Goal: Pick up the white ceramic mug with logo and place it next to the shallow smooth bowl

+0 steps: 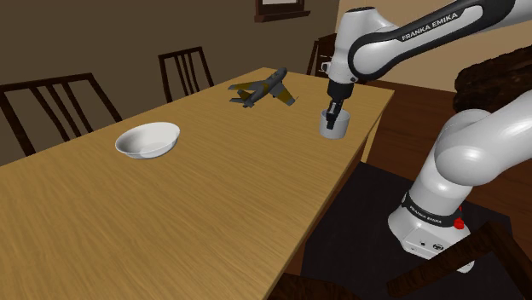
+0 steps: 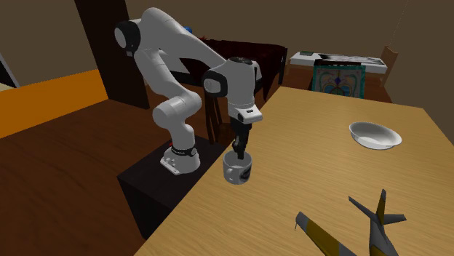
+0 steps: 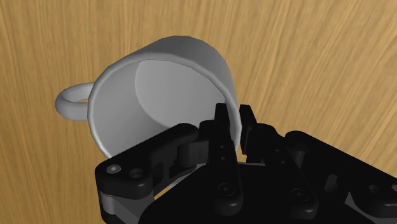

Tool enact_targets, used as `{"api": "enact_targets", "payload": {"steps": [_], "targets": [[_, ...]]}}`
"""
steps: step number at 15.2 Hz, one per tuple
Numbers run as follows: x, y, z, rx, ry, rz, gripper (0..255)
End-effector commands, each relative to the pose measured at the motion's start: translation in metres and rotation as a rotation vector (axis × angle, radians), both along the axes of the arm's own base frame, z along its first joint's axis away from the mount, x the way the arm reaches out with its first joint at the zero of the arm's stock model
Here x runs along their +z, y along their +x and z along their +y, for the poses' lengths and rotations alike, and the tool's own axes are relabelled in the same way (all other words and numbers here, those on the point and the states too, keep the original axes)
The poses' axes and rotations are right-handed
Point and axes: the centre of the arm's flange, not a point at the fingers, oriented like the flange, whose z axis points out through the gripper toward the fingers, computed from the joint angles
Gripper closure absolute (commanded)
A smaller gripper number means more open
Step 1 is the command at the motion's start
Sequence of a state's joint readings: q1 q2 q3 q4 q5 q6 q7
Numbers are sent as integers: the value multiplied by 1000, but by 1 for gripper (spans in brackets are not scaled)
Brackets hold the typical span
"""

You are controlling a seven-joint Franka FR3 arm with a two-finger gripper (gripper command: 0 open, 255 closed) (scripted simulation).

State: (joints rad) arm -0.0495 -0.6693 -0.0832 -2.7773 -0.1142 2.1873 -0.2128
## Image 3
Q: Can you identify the white mug with handle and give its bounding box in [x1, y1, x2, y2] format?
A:
[55, 35, 242, 159]

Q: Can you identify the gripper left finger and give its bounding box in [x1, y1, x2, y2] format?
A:
[94, 102, 244, 217]

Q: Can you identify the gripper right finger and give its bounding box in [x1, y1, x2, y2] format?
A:
[239, 104, 397, 220]

